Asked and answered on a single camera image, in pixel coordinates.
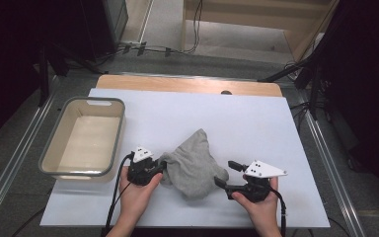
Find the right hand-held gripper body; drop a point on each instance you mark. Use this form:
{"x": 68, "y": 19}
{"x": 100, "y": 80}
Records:
{"x": 263, "y": 169}

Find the dark cabinet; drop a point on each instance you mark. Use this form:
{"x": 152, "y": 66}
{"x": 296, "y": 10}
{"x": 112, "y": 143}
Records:
{"x": 112, "y": 19}

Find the grey shorts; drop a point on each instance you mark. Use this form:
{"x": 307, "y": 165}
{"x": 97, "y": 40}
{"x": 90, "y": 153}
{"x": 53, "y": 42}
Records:
{"x": 194, "y": 168}

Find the black metal stand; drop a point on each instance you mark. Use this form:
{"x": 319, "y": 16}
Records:
{"x": 43, "y": 82}
{"x": 315, "y": 95}

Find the beige basket with grey rim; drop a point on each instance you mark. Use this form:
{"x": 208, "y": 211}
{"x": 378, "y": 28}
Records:
{"x": 85, "y": 144}

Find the person's right hand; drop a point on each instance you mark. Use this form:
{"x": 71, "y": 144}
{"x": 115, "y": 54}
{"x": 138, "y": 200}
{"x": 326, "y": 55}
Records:
{"x": 260, "y": 214}

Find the dark curtain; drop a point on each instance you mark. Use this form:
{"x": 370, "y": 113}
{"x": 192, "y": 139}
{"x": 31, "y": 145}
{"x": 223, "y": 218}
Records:
{"x": 368, "y": 82}
{"x": 6, "y": 49}

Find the metal floor rail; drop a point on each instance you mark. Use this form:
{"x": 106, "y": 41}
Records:
{"x": 16, "y": 154}
{"x": 322, "y": 148}

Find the wooden shelf unit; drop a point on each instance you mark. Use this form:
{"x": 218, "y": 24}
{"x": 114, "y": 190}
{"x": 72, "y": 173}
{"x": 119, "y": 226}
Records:
{"x": 243, "y": 18}

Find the person's left hand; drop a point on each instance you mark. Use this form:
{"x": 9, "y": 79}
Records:
{"x": 135, "y": 200}

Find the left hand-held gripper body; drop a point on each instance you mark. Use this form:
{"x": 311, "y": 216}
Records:
{"x": 141, "y": 171}

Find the white power strip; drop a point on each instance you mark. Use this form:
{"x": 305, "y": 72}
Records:
{"x": 130, "y": 42}

